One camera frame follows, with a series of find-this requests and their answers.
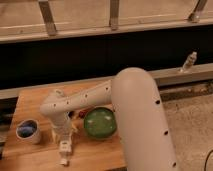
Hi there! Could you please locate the white blue ceramic cup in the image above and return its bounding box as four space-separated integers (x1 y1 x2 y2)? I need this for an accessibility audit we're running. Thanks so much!
16 119 41 144

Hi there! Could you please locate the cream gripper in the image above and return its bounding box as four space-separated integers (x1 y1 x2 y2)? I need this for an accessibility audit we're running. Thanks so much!
50 117 78 144

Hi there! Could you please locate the middle metal window bracket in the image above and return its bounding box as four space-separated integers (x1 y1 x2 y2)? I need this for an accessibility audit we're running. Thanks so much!
109 0 119 30

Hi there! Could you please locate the left metal window bracket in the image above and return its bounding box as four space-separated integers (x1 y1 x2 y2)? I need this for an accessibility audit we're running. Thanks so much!
38 0 57 36

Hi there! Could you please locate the small red brown object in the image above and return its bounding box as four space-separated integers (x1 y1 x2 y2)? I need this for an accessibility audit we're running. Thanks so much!
78 110 87 118

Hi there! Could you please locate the green ceramic bowl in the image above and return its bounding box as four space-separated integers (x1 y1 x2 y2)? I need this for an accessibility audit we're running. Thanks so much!
83 107 117 139

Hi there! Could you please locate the black cable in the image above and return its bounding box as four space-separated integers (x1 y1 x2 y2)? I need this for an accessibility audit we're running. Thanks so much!
203 149 213 171

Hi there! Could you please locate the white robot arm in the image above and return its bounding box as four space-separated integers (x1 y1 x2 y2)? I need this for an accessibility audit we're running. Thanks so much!
40 68 179 171

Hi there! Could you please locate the right metal window bracket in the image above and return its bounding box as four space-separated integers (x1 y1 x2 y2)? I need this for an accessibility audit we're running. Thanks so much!
188 0 208 23

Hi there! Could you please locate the metal window bracket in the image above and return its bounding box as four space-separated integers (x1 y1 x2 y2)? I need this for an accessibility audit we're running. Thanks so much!
38 0 57 36
109 0 119 30
188 0 208 23

